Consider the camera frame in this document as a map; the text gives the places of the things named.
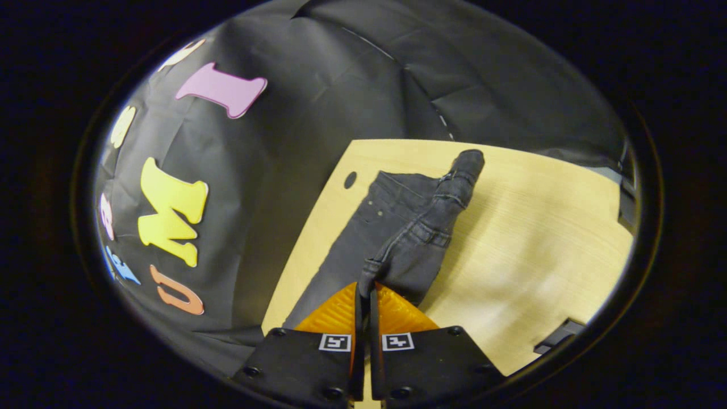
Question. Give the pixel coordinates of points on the black jeans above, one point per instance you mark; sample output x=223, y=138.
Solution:
x=397, y=250

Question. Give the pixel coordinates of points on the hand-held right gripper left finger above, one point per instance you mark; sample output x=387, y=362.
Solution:
x=301, y=363

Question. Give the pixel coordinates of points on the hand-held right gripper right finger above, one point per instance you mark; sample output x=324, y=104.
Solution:
x=431, y=363

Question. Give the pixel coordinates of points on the black backdrop cloth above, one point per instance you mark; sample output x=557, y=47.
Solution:
x=272, y=170

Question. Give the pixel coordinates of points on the black object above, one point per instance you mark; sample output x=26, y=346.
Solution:
x=559, y=336

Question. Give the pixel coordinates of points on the dark object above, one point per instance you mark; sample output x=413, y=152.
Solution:
x=626, y=199

